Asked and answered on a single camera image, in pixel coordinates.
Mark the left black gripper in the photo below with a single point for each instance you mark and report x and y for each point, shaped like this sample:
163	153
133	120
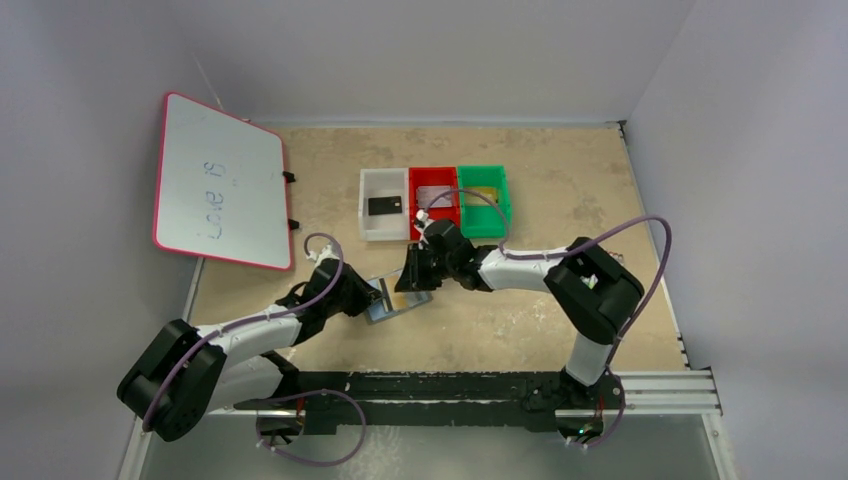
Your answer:
361	296

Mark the black credit card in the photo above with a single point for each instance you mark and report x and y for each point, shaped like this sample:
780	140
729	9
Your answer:
389	205

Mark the aluminium frame rail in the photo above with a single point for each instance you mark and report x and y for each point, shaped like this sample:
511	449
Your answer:
681	392

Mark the red plastic bin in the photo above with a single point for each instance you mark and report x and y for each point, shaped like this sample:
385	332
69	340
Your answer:
429	176

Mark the white plastic bin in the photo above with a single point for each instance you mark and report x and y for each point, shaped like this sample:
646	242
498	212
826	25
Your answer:
382	182

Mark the green plastic bin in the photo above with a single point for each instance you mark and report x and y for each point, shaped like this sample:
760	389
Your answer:
478	218

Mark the gold credit card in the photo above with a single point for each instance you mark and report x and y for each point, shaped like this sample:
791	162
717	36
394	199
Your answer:
488	192

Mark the silver pink credit card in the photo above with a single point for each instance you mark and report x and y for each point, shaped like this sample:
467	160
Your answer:
436	196

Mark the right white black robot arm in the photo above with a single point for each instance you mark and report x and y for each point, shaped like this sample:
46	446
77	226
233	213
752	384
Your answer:
596	293

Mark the white board with pink frame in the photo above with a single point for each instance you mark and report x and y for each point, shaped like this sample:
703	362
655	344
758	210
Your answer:
221	191

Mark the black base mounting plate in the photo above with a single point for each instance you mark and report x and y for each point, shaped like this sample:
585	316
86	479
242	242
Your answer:
325	410

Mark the grey leather card holder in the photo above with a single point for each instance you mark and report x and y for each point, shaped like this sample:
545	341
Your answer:
376	313

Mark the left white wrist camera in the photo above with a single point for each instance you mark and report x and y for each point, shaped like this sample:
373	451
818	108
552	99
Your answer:
327	252

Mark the gold card black stripe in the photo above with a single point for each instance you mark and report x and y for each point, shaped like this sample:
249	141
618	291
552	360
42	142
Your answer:
392	300

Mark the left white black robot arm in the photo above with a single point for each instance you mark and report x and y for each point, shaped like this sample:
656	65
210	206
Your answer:
188	371

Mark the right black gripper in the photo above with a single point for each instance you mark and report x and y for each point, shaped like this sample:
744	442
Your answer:
419	266

